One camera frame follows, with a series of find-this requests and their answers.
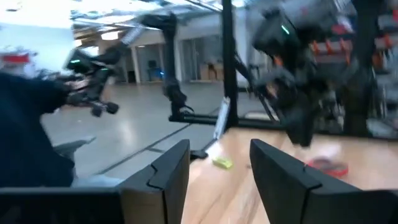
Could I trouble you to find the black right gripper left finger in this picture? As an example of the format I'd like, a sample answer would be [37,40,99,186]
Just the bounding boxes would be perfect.
[118,139,191,224]

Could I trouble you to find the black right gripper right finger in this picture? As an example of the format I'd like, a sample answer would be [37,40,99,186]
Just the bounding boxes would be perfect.
[249,139,392,224]

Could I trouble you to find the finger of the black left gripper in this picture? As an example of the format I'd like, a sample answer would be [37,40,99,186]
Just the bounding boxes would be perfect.
[281,104,315,147]

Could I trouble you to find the red-handled scissors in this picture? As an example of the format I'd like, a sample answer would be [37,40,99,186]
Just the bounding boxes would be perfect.
[306,157,349,179]

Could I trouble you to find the yellow-green eraser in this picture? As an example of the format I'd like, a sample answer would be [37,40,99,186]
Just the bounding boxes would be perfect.
[212,156,234,170]

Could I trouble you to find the cluttered workbench shelves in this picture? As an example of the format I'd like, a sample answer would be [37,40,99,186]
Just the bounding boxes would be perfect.
[310,6,398,131]

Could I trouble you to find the person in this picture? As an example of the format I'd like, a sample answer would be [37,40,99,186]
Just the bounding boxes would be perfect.
[0,71,77,188]

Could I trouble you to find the black aluminium table frame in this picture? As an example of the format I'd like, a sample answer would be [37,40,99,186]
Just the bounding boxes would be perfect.
[169,0,398,139]

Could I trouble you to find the silver frame strip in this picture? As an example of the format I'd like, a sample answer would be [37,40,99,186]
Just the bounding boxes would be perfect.
[213,96,232,141]

